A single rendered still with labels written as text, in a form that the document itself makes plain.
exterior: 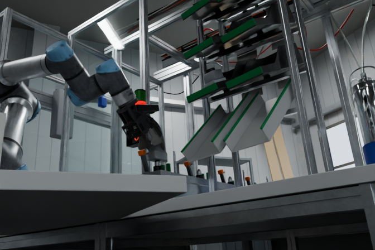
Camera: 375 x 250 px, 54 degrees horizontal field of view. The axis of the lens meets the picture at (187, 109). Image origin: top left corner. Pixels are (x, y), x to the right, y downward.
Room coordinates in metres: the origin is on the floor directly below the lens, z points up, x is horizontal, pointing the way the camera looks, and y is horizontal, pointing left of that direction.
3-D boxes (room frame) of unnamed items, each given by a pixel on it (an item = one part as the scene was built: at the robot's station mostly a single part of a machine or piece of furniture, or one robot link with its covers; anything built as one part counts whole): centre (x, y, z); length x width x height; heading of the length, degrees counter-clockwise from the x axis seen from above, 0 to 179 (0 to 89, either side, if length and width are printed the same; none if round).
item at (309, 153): (1.18, -0.25, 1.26); 0.36 x 0.21 x 0.80; 54
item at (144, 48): (1.52, 0.19, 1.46); 0.03 x 0.03 x 1.00; 54
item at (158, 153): (1.29, 0.11, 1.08); 0.08 x 0.04 x 0.07; 144
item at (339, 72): (1.91, -0.88, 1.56); 0.04 x 0.04 x 1.39; 54
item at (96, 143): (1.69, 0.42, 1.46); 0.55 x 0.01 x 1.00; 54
